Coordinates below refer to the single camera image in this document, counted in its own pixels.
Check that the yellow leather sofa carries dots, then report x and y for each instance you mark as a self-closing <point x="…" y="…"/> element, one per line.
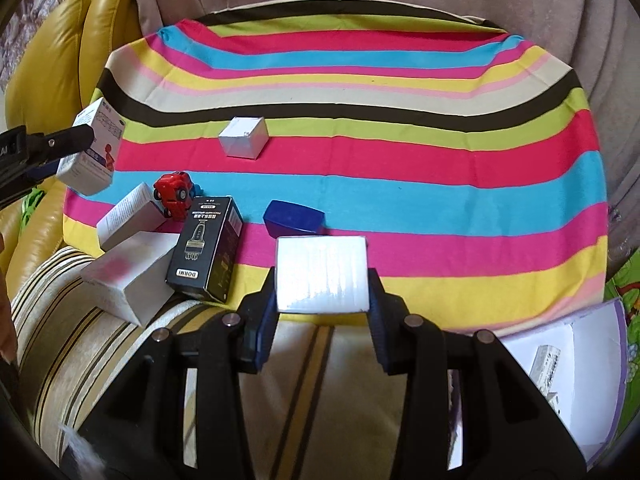
<point x="55" y="50"/>

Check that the beige gold striped cushion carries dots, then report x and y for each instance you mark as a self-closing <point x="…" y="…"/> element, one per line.
<point x="70" y="340"/>

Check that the white fluffy cloth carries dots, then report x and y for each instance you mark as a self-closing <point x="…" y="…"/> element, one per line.
<point x="80" y="447"/>

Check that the plain white box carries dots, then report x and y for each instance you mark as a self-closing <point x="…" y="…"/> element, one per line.
<point x="322" y="275"/>

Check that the black box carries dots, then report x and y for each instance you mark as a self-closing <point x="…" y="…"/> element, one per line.
<point x="205" y="255"/>

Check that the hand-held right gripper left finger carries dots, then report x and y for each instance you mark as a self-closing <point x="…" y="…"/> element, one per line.
<point x="267" y="327"/>

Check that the small white box grey label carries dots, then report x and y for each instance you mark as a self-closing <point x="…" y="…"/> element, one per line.
<point x="547" y="365"/>

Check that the white box with red print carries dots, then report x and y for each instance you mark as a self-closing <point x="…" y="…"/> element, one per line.
<point x="92" y="175"/>

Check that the red and blue toy car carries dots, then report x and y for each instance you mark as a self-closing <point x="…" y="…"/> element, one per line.
<point x="172" y="190"/>

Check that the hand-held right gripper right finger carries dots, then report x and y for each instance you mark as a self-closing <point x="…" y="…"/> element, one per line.
<point x="379" y="332"/>

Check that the white box with pink blot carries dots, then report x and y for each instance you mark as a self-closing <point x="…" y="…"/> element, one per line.
<point x="125" y="270"/>

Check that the small white cube box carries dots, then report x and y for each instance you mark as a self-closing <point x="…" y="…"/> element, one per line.
<point x="242" y="140"/>

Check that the green cloth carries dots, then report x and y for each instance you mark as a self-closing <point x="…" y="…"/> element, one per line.
<point x="32" y="205"/>

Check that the purple and white carton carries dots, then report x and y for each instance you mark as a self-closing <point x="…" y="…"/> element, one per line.
<point x="590" y="340"/>

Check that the blue oval case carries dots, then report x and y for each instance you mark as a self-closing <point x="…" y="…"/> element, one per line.
<point x="292" y="215"/>

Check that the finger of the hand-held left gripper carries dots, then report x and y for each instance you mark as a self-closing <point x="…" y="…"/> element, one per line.
<point x="65" y="141"/>
<point x="20" y="182"/>

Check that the colourful striped cloth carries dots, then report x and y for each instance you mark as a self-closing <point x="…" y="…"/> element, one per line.
<point x="400" y="185"/>

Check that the long white box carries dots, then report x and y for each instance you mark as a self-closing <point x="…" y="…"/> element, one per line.
<point x="125" y="220"/>

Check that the green cartoon printed mat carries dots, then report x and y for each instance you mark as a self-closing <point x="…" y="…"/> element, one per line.
<point x="625" y="300"/>

